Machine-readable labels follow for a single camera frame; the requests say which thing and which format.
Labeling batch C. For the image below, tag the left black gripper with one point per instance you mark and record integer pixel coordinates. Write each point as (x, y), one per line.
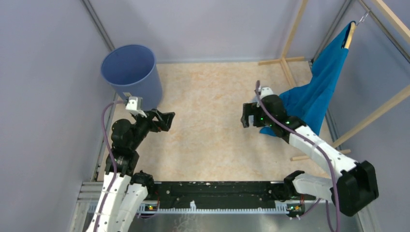
(164, 119)

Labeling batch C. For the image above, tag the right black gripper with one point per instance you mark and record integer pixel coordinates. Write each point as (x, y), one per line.
(251, 108)

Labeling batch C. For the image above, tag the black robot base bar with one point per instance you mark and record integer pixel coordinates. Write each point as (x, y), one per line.
(222, 195)

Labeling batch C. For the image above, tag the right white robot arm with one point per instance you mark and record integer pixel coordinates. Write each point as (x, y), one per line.
(351, 185)

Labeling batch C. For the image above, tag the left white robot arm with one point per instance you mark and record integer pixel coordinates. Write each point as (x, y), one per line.
(123, 190)

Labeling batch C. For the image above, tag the blue plastic trash bin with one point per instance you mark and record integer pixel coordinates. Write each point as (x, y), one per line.
(132, 71)

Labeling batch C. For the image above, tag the blue cloth on hanger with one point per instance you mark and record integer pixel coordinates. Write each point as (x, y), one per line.
(310, 102)

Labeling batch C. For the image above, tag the wooden clothes hanger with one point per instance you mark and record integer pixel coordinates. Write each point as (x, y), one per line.
(349, 35)

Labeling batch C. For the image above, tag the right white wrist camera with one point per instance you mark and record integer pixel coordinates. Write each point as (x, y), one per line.
(265, 91)

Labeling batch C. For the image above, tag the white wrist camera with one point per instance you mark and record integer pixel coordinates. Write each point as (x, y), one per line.
(134, 106)
(265, 91)

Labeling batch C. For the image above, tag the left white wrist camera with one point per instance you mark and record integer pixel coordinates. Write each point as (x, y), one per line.
(134, 106)

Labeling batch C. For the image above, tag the wooden frame rack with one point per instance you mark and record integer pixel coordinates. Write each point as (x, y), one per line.
(369, 111)

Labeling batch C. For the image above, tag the grey slotted cable duct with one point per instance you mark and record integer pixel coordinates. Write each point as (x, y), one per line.
(149, 209)

